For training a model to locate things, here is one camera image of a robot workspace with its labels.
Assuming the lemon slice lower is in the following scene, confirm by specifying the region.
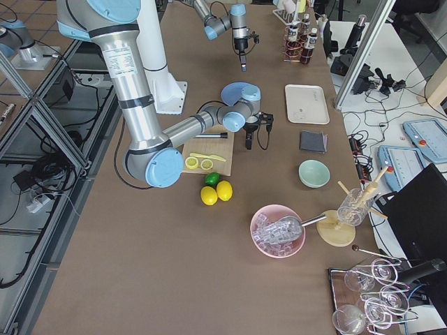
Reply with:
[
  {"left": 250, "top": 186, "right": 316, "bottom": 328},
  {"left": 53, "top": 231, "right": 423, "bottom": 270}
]
[{"left": 200, "top": 158, "right": 214, "bottom": 171}]

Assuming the blue teach pendant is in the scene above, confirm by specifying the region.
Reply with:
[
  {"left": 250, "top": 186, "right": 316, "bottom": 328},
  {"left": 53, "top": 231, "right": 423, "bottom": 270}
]
[{"left": 403, "top": 119, "right": 446, "bottom": 163}]

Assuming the lemon slice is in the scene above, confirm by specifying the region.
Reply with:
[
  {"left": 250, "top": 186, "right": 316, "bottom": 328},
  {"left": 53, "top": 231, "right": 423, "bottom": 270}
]
[
  {"left": 184, "top": 156, "right": 199, "bottom": 170},
  {"left": 200, "top": 158, "right": 214, "bottom": 171}
]

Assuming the light green bowl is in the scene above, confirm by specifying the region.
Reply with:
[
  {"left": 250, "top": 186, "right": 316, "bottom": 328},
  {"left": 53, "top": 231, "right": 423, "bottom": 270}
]
[{"left": 298, "top": 160, "right": 330, "bottom": 188}]

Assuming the yellow lemon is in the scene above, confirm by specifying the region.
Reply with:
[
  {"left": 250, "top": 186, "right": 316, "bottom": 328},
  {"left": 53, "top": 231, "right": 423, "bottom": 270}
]
[
  {"left": 200, "top": 186, "right": 218, "bottom": 206},
  {"left": 216, "top": 181, "right": 233, "bottom": 202}
]

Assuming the pink bowl of ice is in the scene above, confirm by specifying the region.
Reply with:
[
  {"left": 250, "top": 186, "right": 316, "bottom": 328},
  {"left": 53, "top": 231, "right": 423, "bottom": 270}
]
[{"left": 250, "top": 204, "right": 306, "bottom": 258}]

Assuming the copper wire bottle rack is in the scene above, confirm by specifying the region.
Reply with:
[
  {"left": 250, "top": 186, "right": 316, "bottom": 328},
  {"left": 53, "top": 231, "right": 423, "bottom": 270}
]
[{"left": 282, "top": 22, "right": 316, "bottom": 64}]

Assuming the metal ice scoop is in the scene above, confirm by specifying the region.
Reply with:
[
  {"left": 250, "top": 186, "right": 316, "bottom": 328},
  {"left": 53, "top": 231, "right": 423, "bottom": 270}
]
[{"left": 266, "top": 214, "right": 327, "bottom": 244}]

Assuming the yellow lemon lower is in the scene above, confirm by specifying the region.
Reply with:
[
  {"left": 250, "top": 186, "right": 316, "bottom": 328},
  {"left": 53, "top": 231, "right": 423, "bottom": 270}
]
[{"left": 200, "top": 186, "right": 218, "bottom": 206}]

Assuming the green lime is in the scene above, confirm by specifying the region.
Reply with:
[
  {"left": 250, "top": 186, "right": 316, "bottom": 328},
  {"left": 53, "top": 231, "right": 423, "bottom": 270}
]
[{"left": 205, "top": 172, "right": 220, "bottom": 187}]

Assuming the wine glass rack tray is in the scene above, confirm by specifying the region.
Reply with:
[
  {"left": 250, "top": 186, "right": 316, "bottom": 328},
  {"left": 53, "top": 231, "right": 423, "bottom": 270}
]
[{"left": 328, "top": 256, "right": 418, "bottom": 334}]

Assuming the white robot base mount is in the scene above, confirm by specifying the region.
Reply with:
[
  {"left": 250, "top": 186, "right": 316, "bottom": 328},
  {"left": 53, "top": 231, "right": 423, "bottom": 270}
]
[{"left": 137, "top": 1, "right": 187, "bottom": 115}]

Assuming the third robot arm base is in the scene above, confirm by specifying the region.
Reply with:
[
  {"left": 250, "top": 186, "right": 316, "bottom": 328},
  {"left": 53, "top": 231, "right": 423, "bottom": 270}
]
[{"left": 1, "top": 20, "right": 50, "bottom": 70}]

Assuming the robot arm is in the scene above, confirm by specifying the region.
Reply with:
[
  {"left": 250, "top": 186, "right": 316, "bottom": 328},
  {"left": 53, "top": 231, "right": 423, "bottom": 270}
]
[
  {"left": 57, "top": 0, "right": 261, "bottom": 188},
  {"left": 182, "top": 1, "right": 259, "bottom": 72}
]

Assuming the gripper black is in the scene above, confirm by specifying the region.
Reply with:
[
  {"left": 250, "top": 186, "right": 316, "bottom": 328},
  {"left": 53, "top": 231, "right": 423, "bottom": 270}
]
[
  {"left": 243, "top": 112, "right": 274, "bottom": 149},
  {"left": 233, "top": 30, "right": 260, "bottom": 72}
]

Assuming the glass cup on stand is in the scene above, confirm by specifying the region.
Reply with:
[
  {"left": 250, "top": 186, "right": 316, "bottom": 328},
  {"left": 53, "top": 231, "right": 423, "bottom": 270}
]
[{"left": 337, "top": 188, "right": 374, "bottom": 227}]

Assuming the grey folded cloth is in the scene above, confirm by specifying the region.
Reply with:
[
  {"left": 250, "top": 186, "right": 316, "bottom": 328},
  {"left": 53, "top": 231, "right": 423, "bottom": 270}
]
[{"left": 300, "top": 131, "right": 328, "bottom": 154}]

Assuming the lemon slice upper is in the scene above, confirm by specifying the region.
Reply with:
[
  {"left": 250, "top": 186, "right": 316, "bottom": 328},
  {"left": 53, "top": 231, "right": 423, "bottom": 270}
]
[{"left": 184, "top": 156, "right": 199, "bottom": 170}]

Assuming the yellow lemon upper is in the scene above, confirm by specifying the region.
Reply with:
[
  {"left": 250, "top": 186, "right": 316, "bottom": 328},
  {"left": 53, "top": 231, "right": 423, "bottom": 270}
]
[{"left": 216, "top": 181, "right": 233, "bottom": 202}]

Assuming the wooden cup stand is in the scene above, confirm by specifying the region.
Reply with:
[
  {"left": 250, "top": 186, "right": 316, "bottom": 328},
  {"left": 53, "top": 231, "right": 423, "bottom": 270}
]
[{"left": 316, "top": 166, "right": 392, "bottom": 247}]

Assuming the black monitor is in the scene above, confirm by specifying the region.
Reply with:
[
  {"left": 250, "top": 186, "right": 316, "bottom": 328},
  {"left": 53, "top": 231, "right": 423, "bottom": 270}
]
[{"left": 376, "top": 163, "right": 446, "bottom": 262}]

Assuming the steel muddler black tip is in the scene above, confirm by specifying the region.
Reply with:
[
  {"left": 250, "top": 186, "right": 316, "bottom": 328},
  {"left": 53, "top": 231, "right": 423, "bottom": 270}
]
[{"left": 195, "top": 132, "right": 228, "bottom": 139}]

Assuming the tea bottle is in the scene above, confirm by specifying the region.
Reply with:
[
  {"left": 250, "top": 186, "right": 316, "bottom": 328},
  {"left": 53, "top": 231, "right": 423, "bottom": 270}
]
[
  {"left": 299, "top": 13, "right": 310, "bottom": 41},
  {"left": 300, "top": 28, "right": 318, "bottom": 64},
  {"left": 286, "top": 21, "right": 300, "bottom": 59}
]

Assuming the cream rabbit tray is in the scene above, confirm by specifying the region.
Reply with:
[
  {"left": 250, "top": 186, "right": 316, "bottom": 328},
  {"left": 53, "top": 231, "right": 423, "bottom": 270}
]
[{"left": 285, "top": 84, "right": 330, "bottom": 125}]

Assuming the yellow plastic knife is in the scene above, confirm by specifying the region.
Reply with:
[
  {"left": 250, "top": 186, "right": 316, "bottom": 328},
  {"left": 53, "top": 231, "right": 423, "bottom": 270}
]
[{"left": 189, "top": 152, "right": 226, "bottom": 162}]

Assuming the wooden cutting board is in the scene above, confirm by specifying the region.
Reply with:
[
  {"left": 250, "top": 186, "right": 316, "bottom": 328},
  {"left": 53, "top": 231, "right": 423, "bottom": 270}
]
[{"left": 181, "top": 126, "right": 235, "bottom": 177}]

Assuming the tea bottle top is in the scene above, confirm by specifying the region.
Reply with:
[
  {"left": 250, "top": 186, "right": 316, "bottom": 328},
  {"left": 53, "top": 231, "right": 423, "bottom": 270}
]
[{"left": 286, "top": 21, "right": 300, "bottom": 59}]

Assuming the aluminium frame post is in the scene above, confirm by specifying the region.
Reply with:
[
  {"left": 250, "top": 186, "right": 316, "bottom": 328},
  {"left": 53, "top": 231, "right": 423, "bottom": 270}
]
[{"left": 334, "top": 0, "right": 395, "bottom": 110}]

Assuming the tea bottle lower right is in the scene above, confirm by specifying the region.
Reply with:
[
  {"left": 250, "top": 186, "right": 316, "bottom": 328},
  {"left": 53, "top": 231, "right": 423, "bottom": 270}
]
[{"left": 299, "top": 13, "right": 310, "bottom": 41}]

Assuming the tea bottle lower left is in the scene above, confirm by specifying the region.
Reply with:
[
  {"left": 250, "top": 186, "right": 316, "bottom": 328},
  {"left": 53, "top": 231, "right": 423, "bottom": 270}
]
[{"left": 300, "top": 28, "right": 318, "bottom": 64}]

